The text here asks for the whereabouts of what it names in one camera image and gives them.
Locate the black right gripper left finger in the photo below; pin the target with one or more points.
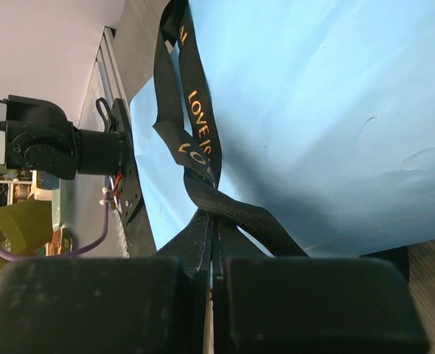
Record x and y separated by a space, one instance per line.
155 304

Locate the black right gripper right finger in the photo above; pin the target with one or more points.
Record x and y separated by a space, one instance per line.
311 305

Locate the black printed ribbon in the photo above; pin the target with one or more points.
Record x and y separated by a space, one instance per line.
186 123

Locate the large blue wrapping paper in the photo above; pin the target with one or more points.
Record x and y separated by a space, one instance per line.
326 116

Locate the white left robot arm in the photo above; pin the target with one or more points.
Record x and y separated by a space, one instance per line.
36 135

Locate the aluminium frame rail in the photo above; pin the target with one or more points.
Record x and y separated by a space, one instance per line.
105 82

